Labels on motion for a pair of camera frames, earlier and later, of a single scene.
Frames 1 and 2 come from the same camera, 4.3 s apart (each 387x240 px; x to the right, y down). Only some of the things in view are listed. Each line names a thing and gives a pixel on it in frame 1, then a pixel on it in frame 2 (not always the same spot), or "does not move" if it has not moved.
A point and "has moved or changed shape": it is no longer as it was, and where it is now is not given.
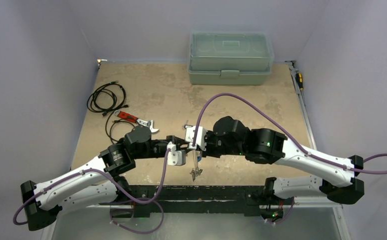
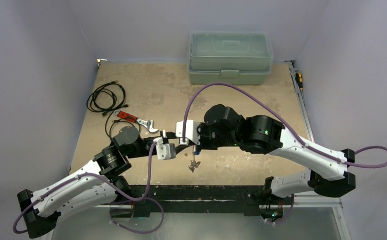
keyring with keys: x=197 y=158 has moved or changed shape
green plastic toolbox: x=233 y=58 does not move
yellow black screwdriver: x=299 y=79 does not move
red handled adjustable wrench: x=131 y=118 does not move
